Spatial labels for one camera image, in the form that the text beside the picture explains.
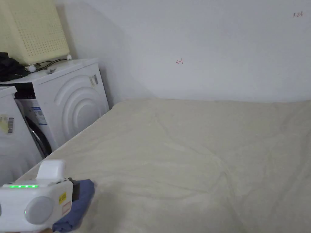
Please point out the white washing machine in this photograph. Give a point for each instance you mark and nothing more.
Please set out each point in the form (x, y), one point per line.
(70, 102)
(12, 140)

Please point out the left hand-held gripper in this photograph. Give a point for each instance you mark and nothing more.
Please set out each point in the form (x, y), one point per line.
(36, 194)

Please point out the bed with beige sheet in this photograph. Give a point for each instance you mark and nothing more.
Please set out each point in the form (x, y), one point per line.
(182, 165)

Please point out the dark blue shirt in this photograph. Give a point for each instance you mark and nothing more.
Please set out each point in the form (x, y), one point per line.
(81, 201)

